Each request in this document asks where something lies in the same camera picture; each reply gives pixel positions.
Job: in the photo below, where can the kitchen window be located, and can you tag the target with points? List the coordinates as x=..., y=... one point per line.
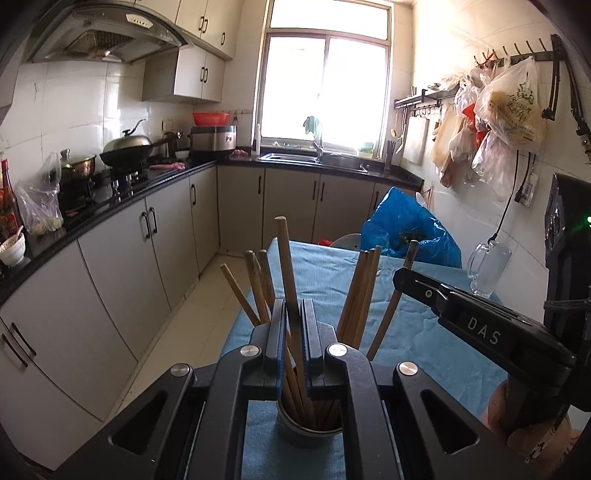
x=326, y=75

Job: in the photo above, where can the steel range hood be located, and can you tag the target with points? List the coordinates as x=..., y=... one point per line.
x=109, y=31

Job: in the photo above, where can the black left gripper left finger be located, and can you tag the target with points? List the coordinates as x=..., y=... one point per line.
x=263, y=374

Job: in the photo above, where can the wooden chopstick pair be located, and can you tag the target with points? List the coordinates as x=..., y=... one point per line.
x=257, y=287
x=267, y=279

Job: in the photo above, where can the silver rice cooker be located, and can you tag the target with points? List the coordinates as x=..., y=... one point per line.
x=213, y=138

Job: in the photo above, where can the clear bag on counter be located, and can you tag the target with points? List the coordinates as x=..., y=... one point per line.
x=38, y=199

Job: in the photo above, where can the blue plastic bag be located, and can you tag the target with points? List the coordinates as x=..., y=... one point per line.
x=398, y=220

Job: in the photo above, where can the black wok with lid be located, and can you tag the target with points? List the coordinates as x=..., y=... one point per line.
x=130, y=149

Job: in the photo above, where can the yellow hanging plastic bag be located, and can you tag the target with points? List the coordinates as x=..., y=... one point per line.
x=510, y=106

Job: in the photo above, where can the steel cooking pot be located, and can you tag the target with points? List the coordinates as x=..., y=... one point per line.
x=76, y=169

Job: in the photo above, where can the dark sauce bottle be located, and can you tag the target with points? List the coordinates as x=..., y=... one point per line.
x=9, y=212

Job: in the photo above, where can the steel kitchen sink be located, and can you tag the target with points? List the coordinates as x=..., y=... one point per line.
x=317, y=156

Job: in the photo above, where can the clear glass mug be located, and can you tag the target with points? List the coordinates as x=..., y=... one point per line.
x=486, y=265

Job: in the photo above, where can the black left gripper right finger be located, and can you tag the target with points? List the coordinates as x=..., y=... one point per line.
x=320, y=381

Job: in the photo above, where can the wall utensil rack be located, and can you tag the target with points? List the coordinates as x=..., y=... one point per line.
x=425, y=98

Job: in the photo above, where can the white bowl with spoon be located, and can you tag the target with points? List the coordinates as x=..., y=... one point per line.
x=13, y=249

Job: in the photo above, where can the red plastic basin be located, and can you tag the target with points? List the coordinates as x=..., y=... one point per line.
x=210, y=119

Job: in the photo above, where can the person's right hand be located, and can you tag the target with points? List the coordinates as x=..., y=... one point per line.
x=522, y=441

